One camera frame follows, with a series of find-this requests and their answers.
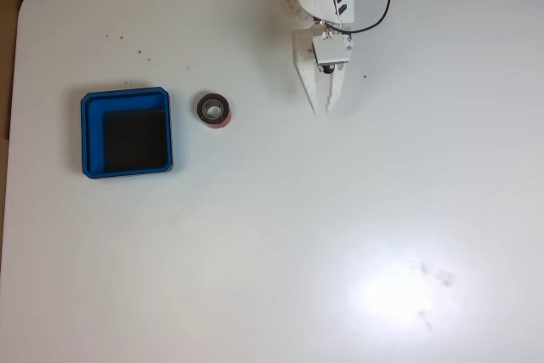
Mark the red tape roll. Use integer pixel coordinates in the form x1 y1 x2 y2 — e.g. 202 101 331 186
195 91 233 130

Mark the blue box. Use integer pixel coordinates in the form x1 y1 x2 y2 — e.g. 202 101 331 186
80 86 176 179

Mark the white camera box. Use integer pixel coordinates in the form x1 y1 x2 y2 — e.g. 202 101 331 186
312 34 354 77

